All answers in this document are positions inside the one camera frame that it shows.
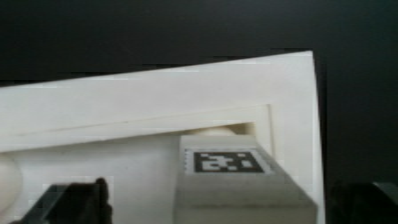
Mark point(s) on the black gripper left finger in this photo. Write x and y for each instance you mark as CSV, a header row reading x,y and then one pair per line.
x,y
73,204

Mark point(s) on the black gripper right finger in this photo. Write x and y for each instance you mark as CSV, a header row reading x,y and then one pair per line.
x,y
364,203

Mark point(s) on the white table leg with tag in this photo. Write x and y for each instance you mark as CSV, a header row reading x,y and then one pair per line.
x,y
234,189

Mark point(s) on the white square tabletop part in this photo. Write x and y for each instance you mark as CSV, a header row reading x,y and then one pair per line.
x,y
92,128

